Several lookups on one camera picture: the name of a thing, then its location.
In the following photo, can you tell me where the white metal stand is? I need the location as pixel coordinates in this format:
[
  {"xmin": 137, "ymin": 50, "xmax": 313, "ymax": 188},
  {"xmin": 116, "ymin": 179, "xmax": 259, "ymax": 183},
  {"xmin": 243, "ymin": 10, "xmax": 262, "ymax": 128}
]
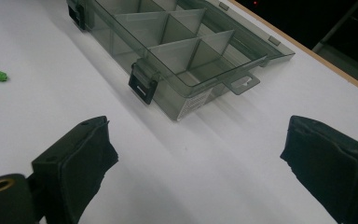
[{"xmin": 318, "ymin": 0, "xmax": 358, "ymax": 45}]

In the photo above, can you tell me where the white board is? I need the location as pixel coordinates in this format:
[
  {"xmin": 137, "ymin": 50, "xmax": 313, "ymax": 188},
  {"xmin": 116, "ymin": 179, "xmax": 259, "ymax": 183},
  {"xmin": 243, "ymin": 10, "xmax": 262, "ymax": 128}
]
[{"xmin": 0, "ymin": 0, "xmax": 358, "ymax": 224}]

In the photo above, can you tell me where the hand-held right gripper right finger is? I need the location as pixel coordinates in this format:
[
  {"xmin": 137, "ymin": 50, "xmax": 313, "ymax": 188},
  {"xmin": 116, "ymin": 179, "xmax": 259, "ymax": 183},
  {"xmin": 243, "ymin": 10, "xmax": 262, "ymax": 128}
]
[{"xmin": 280, "ymin": 115, "xmax": 358, "ymax": 224}]

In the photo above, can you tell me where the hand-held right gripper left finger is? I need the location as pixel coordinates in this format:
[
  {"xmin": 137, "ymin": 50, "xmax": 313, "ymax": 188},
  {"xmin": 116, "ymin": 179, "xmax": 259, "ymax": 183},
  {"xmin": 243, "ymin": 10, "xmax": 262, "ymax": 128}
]
[{"xmin": 31, "ymin": 115, "xmax": 119, "ymax": 224}]

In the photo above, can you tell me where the grey transparent compartment box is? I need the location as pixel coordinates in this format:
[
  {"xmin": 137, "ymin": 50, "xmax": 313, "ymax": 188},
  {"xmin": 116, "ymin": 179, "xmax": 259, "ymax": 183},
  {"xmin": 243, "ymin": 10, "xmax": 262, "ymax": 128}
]
[{"xmin": 65, "ymin": 0, "xmax": 296, "ymax": 121}]

